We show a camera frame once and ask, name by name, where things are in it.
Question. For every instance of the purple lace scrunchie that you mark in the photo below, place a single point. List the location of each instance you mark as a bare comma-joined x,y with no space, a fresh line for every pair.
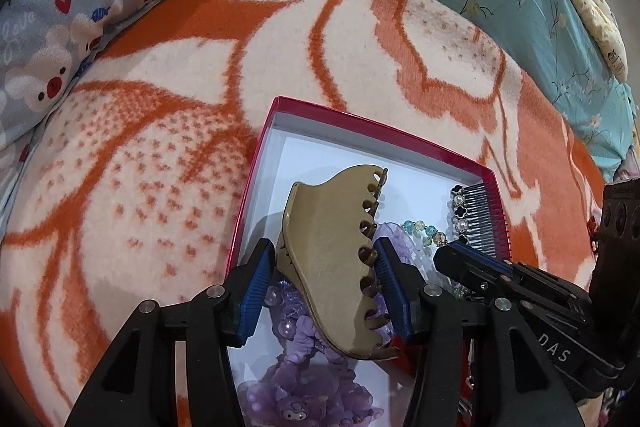
300,387

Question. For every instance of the black hair comb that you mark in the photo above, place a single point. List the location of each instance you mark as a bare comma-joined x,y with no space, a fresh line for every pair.
487,217

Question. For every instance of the red box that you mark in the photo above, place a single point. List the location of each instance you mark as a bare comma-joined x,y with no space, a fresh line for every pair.
325,152

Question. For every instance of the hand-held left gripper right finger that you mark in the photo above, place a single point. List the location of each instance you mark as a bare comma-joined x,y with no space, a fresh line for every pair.
392,292

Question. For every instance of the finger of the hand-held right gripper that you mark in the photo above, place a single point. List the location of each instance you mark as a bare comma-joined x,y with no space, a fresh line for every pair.
465,269

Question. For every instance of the tan hair claw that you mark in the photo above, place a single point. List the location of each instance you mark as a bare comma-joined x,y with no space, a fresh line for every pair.
325,257

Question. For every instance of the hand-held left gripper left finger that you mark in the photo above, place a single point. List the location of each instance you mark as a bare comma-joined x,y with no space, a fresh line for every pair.
255,289

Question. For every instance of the orange floral blanket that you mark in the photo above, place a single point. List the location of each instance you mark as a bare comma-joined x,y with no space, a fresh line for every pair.
150,157

